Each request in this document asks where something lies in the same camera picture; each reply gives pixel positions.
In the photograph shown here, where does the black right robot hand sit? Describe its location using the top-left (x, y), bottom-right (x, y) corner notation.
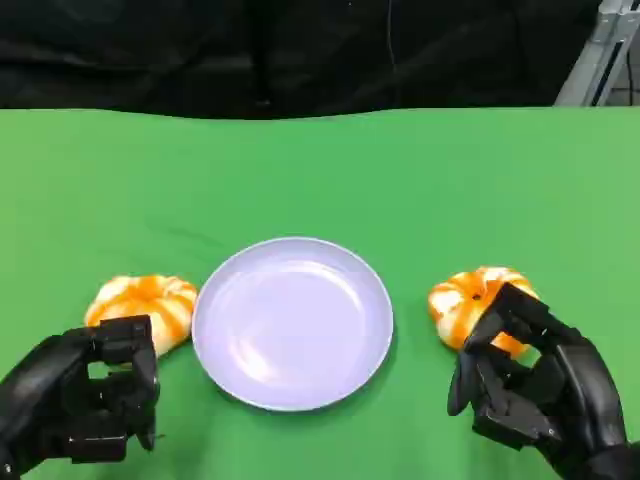
top-left (446, 282), bottom-right (631, 474)

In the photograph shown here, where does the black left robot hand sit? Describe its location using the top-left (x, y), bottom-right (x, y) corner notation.
top-left (0, 314), bottom-right (162, 480)

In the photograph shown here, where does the orange white toy bread roll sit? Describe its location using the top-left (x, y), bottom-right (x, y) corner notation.
top-left (83, 274), bottom-right (199, 359)
top-left (427, 266), bottom-right (542, 359)

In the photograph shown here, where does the lilac plate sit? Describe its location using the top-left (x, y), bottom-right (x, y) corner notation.
top-left (191, 236), bottom-right (395, 413)

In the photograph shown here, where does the green table cloth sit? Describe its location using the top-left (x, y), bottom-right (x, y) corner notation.
top-left (0, 106), bottom-right (640, 480)

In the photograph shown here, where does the black backdrop curtain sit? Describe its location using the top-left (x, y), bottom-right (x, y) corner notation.
top-left (0, 0), bottom-right (607, 121)

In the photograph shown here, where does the aluminium frame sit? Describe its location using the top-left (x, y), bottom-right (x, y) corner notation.
top-left (553, 0), bottom-right (640, 108)

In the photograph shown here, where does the thin hanging black cable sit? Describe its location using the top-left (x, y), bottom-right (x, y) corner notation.
top-left (384, 0), bottom-right (400, 69)

